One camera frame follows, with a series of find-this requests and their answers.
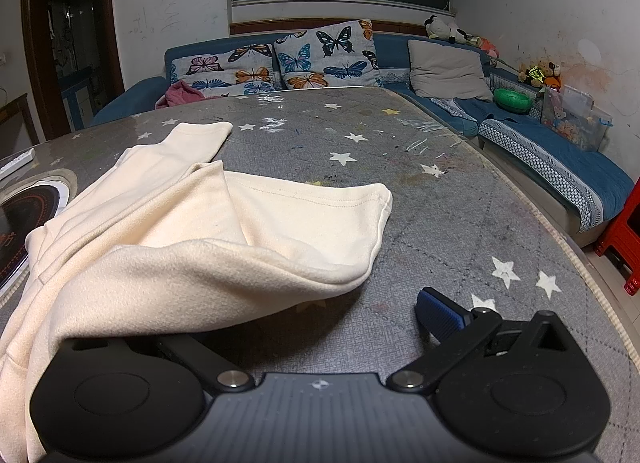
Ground white remote control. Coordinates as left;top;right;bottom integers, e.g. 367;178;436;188
0;149;35;180

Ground left butterfly pillow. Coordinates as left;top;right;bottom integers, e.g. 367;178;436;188
169;44;280;98

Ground green bowl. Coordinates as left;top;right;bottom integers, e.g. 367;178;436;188
494;88;534;114

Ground cream sweatshirt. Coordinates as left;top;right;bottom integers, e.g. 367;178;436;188
1;122;393;462

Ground grey star tablecloth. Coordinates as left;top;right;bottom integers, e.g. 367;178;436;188
1;88;639;462

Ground black round induction cooktop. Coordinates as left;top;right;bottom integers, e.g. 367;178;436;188
1;168;77;305

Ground black white plush toy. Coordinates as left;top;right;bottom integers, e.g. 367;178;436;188
424;15;480;47

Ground butterfly pillow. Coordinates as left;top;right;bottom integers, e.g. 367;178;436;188
273;19;383;89
169;44;280;98

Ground blue corner sofa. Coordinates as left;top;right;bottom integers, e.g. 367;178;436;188
94;33;634;235

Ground yellow orange plush toys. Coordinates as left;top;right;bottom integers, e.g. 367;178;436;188
518;60;562;90

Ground clear plastic storage box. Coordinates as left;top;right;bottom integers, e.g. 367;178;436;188
540;85;613;152

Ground pink cloth on sofa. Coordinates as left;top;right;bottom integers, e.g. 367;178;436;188
154;80;206;110

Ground grey plain cushion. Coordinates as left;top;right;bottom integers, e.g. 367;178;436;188
408;40;492;102

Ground red plastic stool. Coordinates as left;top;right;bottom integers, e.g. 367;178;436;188
596;182;640;296

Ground right butterfly pillow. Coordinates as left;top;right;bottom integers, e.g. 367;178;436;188
273;19;383;89

